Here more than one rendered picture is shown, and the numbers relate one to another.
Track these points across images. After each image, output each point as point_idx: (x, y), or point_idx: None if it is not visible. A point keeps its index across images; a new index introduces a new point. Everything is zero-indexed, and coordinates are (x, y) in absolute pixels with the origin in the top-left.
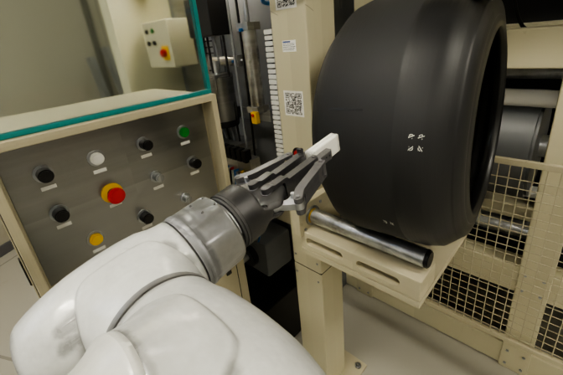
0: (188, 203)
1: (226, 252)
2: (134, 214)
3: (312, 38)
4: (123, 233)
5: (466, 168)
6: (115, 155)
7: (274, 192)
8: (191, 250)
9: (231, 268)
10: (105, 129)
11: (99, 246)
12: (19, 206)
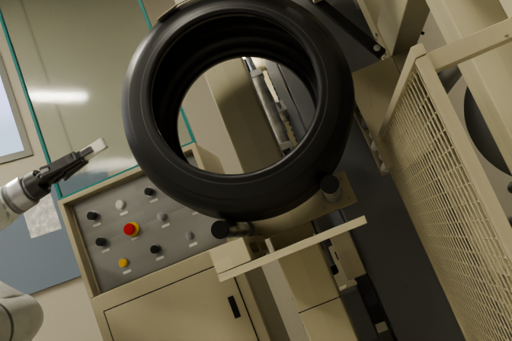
0: (193, 241)
1: (11, 192)
2: (148, 247)
3: (211, 73)
4: (142, 262)
5: (150, 133)
6: (132, 202)
7: None
8: (0, 190)
9: (19, 202)
10: (125, 184)
11: (126, 269)
12: (83, 236)
